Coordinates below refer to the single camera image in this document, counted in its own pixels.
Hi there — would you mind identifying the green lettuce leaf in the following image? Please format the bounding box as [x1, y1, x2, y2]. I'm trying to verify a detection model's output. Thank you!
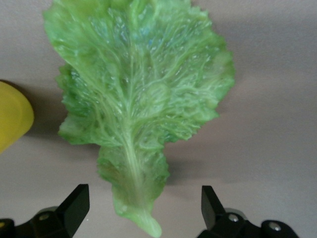
[42, 0, 236, 238]

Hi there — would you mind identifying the yellow mustard squeeze bottle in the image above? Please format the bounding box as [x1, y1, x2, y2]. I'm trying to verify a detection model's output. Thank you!
[0, 79, 35, 155]

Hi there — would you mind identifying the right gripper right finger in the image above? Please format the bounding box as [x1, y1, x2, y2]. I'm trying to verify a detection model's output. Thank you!
[197, 185, 302, 238]

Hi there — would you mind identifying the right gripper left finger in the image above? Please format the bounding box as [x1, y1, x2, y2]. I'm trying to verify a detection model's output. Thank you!
[0, 183, 90, 238]

